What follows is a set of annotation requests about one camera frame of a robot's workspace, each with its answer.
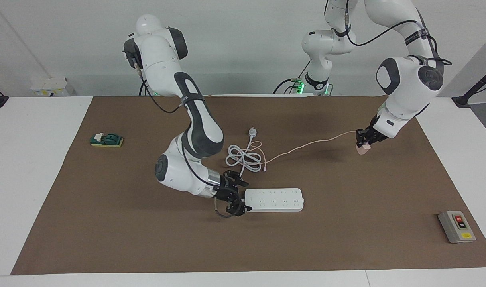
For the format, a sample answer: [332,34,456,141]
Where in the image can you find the white power strip cable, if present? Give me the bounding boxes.
[226,128,264,176]

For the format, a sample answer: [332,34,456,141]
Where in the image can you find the brown table mat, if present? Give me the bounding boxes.
[11,96,486,275]

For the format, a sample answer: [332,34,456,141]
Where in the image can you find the white power strip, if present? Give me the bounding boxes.
[244,188,305,212]

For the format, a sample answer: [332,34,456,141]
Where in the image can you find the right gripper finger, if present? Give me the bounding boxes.
[226,170,250,188]
[226,202,252,217]

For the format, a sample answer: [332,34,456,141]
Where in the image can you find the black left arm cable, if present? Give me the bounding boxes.
[344,0,453,67]

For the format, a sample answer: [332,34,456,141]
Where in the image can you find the grey push button box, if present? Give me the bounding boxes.
[438,210,476,244]

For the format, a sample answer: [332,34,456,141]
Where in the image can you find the green knife switch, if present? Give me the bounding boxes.
[90,133,124,148]

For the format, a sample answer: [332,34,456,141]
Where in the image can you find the pink charger cable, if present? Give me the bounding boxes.
[253,131,359,172]

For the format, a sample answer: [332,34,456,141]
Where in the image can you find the black left base cable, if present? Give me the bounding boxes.
[273,60,312,95]

